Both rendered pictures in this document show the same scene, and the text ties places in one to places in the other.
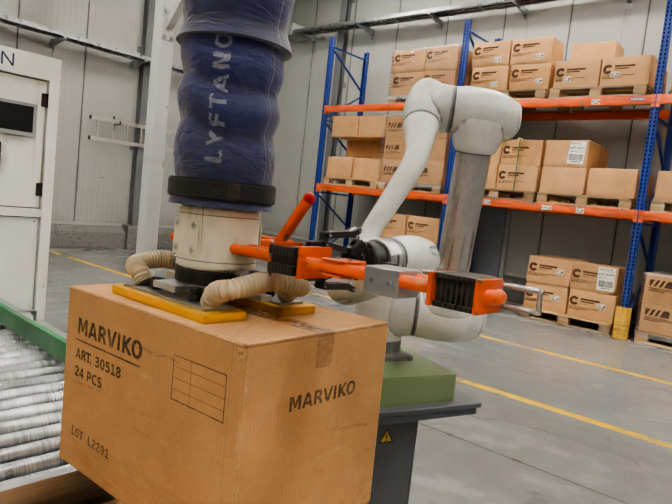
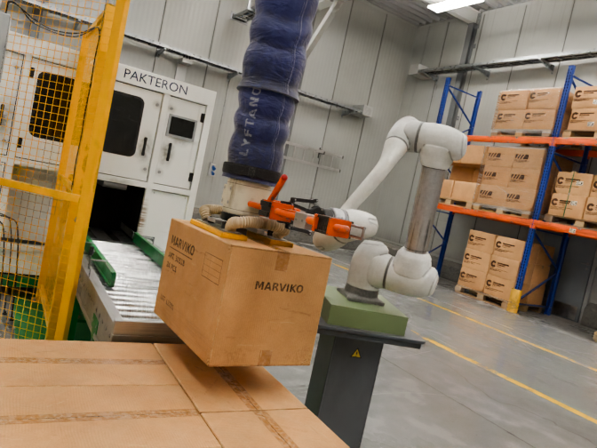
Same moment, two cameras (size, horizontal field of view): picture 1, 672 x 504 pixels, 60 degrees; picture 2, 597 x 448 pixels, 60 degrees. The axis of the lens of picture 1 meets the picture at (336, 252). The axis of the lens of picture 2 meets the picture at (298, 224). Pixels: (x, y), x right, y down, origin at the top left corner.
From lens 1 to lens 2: 80 cm
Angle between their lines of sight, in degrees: 18
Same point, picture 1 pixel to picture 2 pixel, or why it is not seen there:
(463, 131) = (423, 152)
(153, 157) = not seen: hidden behind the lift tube
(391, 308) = (370, 267)
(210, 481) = (209, 316)
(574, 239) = not seen: outside the picture
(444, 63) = (545, 103)
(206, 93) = (244, 118)
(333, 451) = (283, 323)
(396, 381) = (360, 312)
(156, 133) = not seen: hidden behind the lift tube
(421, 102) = (396, 132)
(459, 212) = (419, 206)
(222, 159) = (248, 154)
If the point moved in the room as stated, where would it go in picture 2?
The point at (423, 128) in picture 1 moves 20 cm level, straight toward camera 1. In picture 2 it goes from (392, 148) to (378, 139)
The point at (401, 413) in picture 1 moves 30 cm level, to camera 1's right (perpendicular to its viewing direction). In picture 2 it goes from (360, 332) to (432, 354)
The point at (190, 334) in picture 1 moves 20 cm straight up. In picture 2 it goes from (212, 241) to (225, 183)
